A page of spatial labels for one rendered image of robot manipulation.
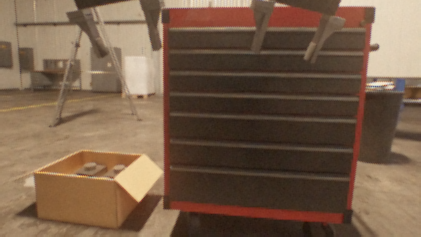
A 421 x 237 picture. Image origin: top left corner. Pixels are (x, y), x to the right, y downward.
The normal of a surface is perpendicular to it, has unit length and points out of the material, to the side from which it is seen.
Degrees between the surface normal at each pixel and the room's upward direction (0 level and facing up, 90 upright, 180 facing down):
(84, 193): 90
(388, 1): 90
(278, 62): 90
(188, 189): 90
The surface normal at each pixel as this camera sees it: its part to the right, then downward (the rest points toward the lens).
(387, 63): -0.51, 0.10
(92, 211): -0.12, 0.12
